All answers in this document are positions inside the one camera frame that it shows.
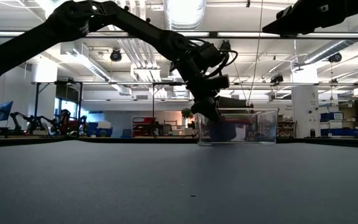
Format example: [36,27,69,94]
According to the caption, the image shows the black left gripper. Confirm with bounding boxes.
[174,42,248,123]

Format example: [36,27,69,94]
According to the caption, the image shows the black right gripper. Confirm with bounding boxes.
[262,0,354,35]

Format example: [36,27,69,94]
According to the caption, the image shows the purple measuring cup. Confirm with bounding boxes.
[208,123,237,141]

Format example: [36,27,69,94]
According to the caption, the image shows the clear plastic basket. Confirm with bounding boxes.
[196,108,278,147]

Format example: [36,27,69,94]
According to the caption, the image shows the background green plant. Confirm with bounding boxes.
[181,108,194,121]

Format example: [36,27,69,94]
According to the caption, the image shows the red cabinet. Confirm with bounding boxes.
[131,116,155,138]

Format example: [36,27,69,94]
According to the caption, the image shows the grey table mat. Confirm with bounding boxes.
[0,139,358,224]

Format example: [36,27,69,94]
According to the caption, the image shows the white column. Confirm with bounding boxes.
[291,67,319,138]

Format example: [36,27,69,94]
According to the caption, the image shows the blue storage bin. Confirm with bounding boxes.
[320,111,344,123]

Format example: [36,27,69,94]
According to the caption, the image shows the blue monitor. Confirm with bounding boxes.
[0,101,14,122]

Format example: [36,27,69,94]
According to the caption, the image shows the thin hanging cable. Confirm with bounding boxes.
[247,0,264,106]

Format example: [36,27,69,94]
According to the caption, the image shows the slim silver ceiling duct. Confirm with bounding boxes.
[303,18,358,65]

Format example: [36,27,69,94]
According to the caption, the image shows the black overhead frame bar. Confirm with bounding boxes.
[0,30,358,40]

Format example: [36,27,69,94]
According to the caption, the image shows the large silver ceiling duct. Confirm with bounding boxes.
[163,0,207,31]

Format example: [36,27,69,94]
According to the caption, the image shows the black frame stand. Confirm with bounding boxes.
[31,81,84,125]

